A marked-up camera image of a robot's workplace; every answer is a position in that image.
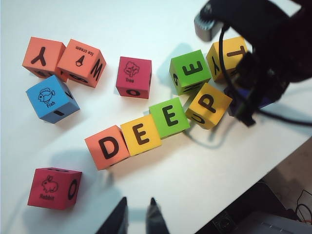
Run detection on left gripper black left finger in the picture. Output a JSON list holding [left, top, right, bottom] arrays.
[[96, 196, 129, 234]]

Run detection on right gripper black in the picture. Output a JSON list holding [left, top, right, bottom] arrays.
[[235, 51, 291, 127]]

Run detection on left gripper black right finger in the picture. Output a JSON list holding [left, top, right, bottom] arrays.
[[145, 196, 171, 234]]

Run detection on yellow P letter block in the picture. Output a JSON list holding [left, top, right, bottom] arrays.
[[185, 82, 233, 131]]

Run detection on green E letter block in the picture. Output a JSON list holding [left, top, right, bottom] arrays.
[[149, 96, 190, 139]]

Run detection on purple G letter block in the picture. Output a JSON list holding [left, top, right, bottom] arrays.
[[223, 85, 271, 117]]

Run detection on yellow T Y letter block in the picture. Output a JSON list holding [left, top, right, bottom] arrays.
[[206, 36, 249, 83]]

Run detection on orange D letter block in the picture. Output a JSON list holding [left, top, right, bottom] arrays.
[[84, 125, 131, 171]]

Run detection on crimson rabbit letter block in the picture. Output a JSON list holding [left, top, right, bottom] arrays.
[[27, 167, 82, 210]]

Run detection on green N letter block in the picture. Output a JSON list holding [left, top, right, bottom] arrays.
[[169, 50, 212, 96]]

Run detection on yellow alligator letter block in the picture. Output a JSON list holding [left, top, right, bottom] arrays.
[[120, 116, 162, 156]]

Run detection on crimson tree letter block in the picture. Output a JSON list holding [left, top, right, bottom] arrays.
[[115, 56, 153, 99]]

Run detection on blue fish letter block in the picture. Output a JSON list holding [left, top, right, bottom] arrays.
[[25, 75, 80, 124]]

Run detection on orange ice cream letter block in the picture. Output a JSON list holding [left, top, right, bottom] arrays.
[[56, 39, 107, 90]]

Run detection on orange Y letter block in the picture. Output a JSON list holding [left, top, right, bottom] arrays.
[[21, 36, 66, 79]]

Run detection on black power strip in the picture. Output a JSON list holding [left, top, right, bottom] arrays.
[[211, 214, 238, 232]]

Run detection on grey box under table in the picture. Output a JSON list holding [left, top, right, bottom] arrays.
[[258, 211, 312, 234]]

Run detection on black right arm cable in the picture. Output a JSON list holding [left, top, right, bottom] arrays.
[[217, 24, 312, 126]]

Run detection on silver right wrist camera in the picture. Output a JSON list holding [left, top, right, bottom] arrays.
[[194, 9, 224, 41]]

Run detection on thin black wires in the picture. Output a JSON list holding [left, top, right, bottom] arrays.
[[294, 189, 312, 224]]

